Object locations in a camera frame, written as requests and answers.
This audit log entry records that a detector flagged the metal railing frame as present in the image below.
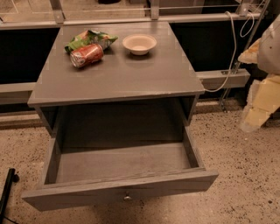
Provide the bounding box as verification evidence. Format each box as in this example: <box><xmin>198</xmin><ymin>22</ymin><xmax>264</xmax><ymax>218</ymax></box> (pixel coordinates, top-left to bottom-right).
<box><xmin>0</xmin><ymin>0</ymin><xmax>271</xmax><ymax>30</ymax></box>

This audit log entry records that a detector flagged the green chip bag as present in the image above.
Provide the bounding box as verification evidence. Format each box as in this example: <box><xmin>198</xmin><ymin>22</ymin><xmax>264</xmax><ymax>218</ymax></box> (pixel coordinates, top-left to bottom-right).
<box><xmin>65</xmin><ymin>30</ymin><xmax>118</xmax><ymax>53</ymax></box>

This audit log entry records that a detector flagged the white paper bowl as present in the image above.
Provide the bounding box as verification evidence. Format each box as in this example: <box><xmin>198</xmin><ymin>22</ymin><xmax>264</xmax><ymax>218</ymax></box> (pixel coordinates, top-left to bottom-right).
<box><xmin>122</xmin><ymin>34</ymin><xmax>157</xmax><ymax>56</ymax></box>

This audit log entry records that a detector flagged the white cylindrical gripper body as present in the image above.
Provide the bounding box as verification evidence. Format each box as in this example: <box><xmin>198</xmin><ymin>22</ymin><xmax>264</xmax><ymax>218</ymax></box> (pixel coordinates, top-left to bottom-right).
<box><xmin>240</xmin><ymin>38</ymin><xmax>280</xmax><ymax>132</ymax></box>

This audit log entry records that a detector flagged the silver drawer knob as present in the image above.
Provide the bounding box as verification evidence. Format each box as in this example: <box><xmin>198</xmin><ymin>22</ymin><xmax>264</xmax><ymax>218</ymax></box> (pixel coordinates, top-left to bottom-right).
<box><xmin>123</xmin><ymin>194</ymin><xmax>132</xmax><ymax>201</ymax></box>

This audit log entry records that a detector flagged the grey open top drawer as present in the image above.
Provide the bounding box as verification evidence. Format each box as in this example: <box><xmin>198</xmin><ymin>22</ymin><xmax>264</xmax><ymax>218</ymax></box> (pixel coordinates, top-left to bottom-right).
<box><xmin>21</xmin><ymin>99</ymin><xmax>220</xmax><ymax>212</ymax></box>

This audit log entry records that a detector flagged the red coke can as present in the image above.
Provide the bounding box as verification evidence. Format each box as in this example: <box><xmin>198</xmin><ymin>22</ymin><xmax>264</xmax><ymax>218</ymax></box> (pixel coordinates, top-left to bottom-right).
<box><xmin>70</xmin><ymin>44</ymin><xmax>103</xmax><ymax>68</ymax></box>

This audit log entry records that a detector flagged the grey wooden cabinet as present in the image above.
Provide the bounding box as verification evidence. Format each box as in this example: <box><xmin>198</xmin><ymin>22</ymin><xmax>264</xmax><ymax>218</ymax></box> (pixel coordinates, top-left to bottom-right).
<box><xmin>28</xmin><ymin>22</ymin><xmax>204</xmax><ymax>131</ymax></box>

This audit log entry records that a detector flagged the black pole base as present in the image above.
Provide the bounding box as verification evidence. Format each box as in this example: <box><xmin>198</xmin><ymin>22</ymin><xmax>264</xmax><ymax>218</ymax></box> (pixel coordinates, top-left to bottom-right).
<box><xmin>0</xmin><ymin>168</ymin><xmax>19</xmax><ymax>224</ymax></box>

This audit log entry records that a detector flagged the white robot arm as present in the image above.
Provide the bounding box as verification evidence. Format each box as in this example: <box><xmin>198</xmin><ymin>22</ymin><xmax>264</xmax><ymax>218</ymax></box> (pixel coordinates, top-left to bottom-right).
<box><xmin>238</xmin><ymin>15</ymin><xmax>280</xmax><ymax>132</ymax></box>

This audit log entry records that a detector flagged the white cable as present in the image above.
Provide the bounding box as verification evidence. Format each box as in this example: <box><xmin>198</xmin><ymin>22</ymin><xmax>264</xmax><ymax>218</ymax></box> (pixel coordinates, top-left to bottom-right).
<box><xmin>204</xmin><ymin>10</ymin><xmax>256</xmax><ymax>94</ymax></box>

